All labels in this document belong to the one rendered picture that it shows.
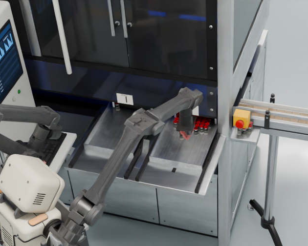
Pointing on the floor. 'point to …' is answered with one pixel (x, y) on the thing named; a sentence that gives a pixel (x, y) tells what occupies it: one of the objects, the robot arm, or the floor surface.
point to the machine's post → (225, 114)
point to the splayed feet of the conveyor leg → (265, 221)
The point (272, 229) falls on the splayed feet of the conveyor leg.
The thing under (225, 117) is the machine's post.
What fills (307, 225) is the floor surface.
